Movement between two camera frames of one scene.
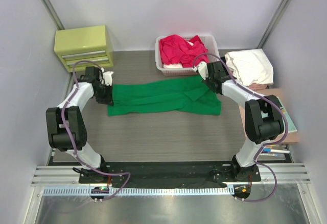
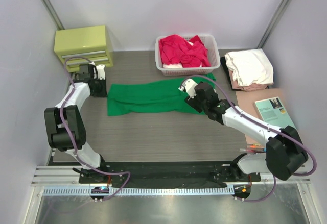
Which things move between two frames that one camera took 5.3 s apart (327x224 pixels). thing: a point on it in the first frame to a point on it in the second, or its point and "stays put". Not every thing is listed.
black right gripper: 206,82 to 192,102
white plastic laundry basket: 209,42 stays put
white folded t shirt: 252,66 stays put
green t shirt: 186,95 stays put
